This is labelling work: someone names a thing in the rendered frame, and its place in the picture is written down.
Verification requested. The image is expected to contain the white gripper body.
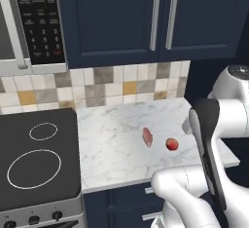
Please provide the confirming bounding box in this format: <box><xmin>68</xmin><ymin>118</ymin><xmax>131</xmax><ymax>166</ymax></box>
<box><xmin>181</xmin><ymin>118</ymin><xmax>194</xmax><ymax>135</ymax></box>

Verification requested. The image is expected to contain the red orange peach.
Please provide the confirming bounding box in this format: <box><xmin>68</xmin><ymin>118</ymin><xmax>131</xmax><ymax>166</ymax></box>
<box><xmin>164</xmin><ymin>136</ymin><xmax>180</xmax><ymax>152</ymax></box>

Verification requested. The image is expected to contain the red raw steak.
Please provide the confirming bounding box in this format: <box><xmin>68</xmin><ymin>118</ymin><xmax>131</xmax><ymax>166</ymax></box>
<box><xmin>141</xmin><ymin>127</ymin><xmax>154</xmax><ymax>148</ymax></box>

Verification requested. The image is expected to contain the tall navy cabinet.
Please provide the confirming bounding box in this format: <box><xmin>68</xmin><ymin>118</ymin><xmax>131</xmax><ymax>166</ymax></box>
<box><xmin>184</xmin><ymin>11</ymin><xmax>249</xmax><ymax>109</ymax></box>

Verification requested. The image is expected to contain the navy drawer front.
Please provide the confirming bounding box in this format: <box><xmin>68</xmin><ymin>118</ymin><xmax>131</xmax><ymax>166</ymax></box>
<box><xmin>107</xmin><ymin>204</ymin><xmax>164</xmax><ymax>228</ymax></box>
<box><xmin>107</xmin><ymin>182</ymin><xmax>164</xmax><ymax>209</ymax></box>

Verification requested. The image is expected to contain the navy cupboard door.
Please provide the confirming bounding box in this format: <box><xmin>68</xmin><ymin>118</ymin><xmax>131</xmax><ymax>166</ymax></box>
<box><xmin>55</xmin><ymin>0</ymin><xmax>167</xmax><ymax>69</ymax></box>
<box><xmin>158</xmin><ymin>0</ymin><xmax>249</xmax><ymax>62</ymax></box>

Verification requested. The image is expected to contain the black hob with steel oven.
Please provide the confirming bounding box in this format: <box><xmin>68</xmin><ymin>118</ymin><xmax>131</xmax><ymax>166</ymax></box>
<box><xmin>0</xmin><ymin>107</ymin><xmax>88</xmax><ymax>228</ymax></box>

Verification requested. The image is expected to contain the black oven knob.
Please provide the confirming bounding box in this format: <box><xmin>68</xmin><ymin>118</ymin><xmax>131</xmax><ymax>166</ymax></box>
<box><xmin>52</xmin><ymin>210</ymin><xmax>63</xmax><ymax>221</ymax></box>
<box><xmin>27</xmin><ymin>215</ymin><xmax>41</xmax><ymax>225</ymax></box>
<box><xmin>3</xmin><ymin>219</ymin><xmax>18</xmax><ymax>228</ymax></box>

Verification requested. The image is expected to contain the silver microwave oven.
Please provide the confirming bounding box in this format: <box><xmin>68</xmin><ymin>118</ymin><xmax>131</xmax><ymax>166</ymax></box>
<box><xmin>0</xmin><ymin>0</ymin><xmax>68</xmax><ymax>77</ymax></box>

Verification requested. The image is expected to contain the silver cupboard door handle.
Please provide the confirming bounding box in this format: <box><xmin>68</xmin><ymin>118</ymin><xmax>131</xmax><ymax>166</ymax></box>
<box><xmin>149</xmin><ymin>0</ymin><xmax>161</xmax><ymax>52</ymax></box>
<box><xmin>164</xmin><ymin>0</ymin><xmax>180</xmax><ymax>51</ymax></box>

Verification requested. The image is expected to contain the silver microwave door handle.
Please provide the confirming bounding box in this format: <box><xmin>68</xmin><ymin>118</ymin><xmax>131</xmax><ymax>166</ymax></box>
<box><xmin>0</xmin><ymin>0</ymin><xmax>29</xmax><ymax>70</ymax></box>

